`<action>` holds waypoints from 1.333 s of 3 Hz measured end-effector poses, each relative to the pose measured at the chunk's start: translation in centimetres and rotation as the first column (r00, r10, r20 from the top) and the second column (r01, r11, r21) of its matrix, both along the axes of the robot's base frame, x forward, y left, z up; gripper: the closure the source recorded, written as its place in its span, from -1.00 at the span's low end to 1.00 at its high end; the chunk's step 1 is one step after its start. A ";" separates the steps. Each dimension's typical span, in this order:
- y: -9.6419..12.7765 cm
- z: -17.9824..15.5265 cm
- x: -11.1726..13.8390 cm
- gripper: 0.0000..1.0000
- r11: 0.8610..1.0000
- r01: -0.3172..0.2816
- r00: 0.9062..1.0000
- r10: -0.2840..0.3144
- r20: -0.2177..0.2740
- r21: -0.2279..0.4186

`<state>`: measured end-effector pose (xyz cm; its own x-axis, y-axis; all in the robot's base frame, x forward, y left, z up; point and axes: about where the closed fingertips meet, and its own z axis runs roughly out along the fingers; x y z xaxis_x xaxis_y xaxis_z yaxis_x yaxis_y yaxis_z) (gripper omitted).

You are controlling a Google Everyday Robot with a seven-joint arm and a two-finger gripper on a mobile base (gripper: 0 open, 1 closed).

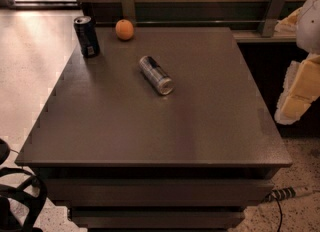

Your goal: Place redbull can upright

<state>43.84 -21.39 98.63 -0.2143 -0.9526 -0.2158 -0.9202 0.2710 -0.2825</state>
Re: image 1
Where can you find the orange fruit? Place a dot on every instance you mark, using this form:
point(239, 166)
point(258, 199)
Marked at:
point(124, 29)

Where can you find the dark drawer cabinet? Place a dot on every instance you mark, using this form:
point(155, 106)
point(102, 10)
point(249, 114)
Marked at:
point(124, 157)

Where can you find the striped power strip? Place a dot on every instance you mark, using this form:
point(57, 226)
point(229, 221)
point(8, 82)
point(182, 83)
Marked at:
point(288, 193)

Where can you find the black chair base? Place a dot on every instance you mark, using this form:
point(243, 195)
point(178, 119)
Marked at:
point(32, 193)

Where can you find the left metal wall bracket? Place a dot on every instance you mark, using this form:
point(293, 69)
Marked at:
point(128, 10)

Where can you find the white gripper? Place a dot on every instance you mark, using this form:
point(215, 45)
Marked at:
point(309, 26)

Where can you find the silver redbull can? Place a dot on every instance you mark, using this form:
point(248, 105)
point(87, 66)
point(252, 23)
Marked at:
point(158, 78)

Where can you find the dark soda can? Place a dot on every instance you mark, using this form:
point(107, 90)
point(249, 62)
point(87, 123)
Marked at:
point(86, 34)

